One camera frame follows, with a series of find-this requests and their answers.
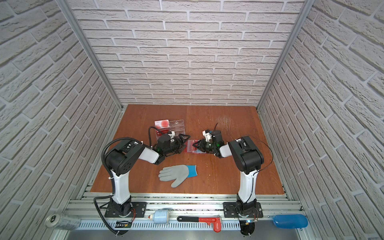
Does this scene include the red white card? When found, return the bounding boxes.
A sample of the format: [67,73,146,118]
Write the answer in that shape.
[155,120,170,129]

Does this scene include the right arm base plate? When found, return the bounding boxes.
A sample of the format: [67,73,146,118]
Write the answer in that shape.
[223,201,264,219]

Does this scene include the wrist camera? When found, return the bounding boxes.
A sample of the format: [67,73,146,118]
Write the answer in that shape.
[168,131,176,139]
[203,130,213,142]

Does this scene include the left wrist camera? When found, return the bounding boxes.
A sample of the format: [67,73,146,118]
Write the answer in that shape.
[168,131,176,139]

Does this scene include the silver drink can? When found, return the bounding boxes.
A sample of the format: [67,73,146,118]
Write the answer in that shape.
[45,213,81,231]

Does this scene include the aluminium rail frame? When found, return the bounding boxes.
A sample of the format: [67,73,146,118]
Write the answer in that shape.
[53,192,314,240]

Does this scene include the clear acrylic card organizer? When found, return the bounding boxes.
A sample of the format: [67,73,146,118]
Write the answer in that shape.
[159,120,186,136]

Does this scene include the red black pipe wrench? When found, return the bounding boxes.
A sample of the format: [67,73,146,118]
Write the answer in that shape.
[176,215,223,234]

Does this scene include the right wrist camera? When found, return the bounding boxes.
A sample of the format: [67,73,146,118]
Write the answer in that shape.
[203,130,213,142]

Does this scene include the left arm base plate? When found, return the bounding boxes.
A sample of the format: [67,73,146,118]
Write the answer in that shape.
[104,200,147,218]

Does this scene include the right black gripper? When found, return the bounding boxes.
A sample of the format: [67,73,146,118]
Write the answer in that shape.
[193,138,218,153]

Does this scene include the grey blue work glove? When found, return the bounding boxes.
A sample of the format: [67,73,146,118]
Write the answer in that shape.
[158,165,198,188]

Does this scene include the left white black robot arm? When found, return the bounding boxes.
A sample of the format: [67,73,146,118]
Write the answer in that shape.
[101,132,191,216]

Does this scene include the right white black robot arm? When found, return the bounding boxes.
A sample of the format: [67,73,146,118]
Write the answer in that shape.
[192,129,265,216]

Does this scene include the white plastic bottle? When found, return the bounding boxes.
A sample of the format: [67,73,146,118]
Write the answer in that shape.
[148,209,170,225]

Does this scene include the red leather card holder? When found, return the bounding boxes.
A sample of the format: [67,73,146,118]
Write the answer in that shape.
[184,140,206,154]

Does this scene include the blue plastic bottle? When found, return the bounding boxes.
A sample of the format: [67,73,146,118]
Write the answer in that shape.
[273,215,309,229]

